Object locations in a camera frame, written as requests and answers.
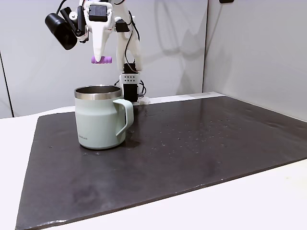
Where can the purple pen grip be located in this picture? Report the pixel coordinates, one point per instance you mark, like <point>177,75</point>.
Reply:
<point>106,60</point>

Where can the pale green steel-rimmed mug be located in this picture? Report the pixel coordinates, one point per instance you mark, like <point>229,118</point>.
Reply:
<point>96,119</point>

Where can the dark grey table mat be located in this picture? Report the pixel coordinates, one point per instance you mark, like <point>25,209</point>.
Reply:
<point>168,155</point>

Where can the black cylindrical camera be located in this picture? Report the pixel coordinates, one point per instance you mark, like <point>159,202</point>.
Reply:
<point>61,30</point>

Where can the black wall-mounted object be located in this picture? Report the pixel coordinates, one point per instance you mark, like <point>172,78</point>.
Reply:
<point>226,1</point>

